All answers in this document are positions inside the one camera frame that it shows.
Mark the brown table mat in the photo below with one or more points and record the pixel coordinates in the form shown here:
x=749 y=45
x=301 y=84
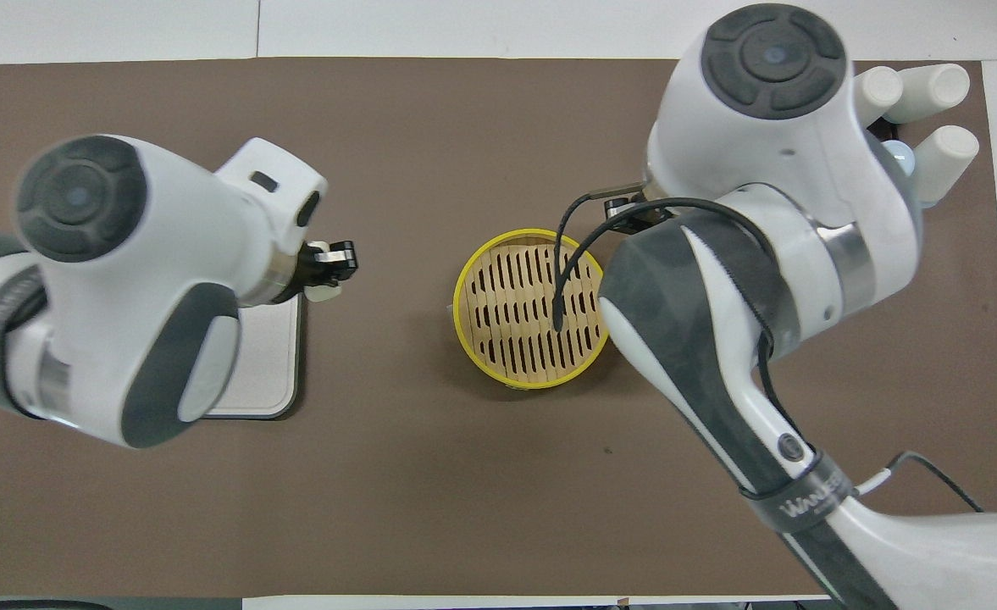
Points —
x=430 y=483

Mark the black cup rack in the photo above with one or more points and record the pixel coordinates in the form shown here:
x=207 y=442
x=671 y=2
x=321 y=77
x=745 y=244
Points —
x=883 y=130

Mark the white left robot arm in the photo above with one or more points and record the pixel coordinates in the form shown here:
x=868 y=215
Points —
x=125 y=296

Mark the yellow bamboo steamer basket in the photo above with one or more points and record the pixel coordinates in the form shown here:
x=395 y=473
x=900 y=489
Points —
x=515 y=313

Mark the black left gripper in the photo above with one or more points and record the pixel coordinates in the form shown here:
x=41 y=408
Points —
x=316 y=264

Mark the light blue cup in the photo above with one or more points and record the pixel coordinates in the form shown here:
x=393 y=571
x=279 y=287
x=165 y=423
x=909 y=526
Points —
x=899 y=157

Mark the plain white cup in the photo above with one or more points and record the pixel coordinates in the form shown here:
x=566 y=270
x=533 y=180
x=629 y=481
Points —
x=879 y=91
x=943 y=161

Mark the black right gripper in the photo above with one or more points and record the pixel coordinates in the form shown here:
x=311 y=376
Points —
x=650 y=222

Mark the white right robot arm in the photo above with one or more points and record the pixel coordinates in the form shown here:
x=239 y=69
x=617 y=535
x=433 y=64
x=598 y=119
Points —
x=769 y=161

